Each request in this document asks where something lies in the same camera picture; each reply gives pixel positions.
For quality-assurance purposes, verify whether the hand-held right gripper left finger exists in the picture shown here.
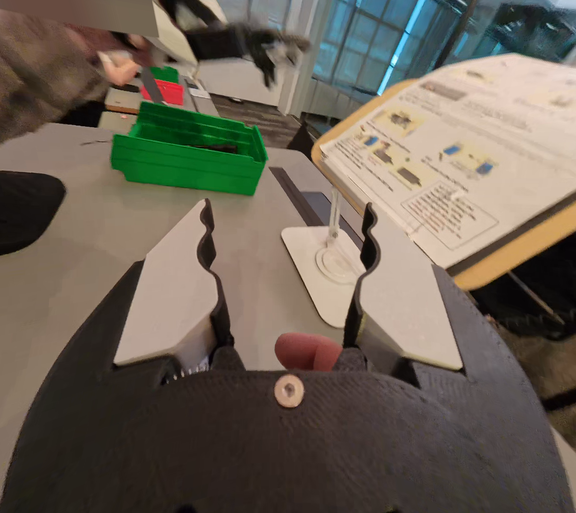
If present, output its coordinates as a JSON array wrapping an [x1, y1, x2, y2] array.
[[112, 198, 236, 373]]

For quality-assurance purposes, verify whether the white low partition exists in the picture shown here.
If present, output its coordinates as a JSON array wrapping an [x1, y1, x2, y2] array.
[[198, 57, 291, 107]]

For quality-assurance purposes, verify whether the person's left forearm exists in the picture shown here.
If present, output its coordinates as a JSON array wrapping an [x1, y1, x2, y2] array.
[[0, 11, 113, 142]]

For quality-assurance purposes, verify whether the printed instruction sheet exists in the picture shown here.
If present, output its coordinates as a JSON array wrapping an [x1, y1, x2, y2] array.
[[320, 54, 576, 270]]

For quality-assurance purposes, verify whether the white curved panel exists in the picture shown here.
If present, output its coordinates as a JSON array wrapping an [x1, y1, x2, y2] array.
[[144, 0, 229, 65]]

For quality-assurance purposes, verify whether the black chair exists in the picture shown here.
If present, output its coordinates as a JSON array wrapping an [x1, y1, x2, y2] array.
[[286, 122, 318, 159]]

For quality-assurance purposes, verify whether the black rounded object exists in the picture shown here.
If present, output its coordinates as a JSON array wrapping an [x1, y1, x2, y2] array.
[[0, 171, 67, 256]]

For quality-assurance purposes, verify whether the person's right hand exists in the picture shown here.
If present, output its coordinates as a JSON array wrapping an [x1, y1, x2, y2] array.
[[274, 332, 344, 373]]

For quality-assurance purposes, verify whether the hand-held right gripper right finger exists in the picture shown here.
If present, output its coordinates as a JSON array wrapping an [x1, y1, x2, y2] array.
[[343, 201, 465, 373]]

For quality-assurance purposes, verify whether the flat wooden board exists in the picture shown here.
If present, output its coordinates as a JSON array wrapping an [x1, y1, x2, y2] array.
[[105, 87, 141, 115]]

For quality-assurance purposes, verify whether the person's left hand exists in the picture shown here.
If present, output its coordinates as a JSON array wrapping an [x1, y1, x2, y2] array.
[[97, 48, 142, 87]]

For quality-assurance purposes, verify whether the glass window wall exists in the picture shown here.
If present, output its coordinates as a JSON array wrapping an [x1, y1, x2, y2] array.
[[313, 0, 455, 95]]

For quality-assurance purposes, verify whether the dark grey flat bar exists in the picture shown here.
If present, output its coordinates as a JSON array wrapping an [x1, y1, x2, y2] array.
[[141, 67, 165, 105]]

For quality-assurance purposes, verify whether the green plastic bin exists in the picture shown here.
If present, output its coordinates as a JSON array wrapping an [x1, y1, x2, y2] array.
[[110, 101, 269, 197]]

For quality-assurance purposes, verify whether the black power strip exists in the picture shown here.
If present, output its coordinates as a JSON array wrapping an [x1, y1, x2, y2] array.
[[177, 140, 240, 155]]

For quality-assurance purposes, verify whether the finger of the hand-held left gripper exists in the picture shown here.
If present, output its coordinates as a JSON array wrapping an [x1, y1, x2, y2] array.
[[265, 33, 312, 69]]

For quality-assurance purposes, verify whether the white stand base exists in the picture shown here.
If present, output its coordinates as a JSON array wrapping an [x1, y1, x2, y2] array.
[[281, 186, 366, 329]]

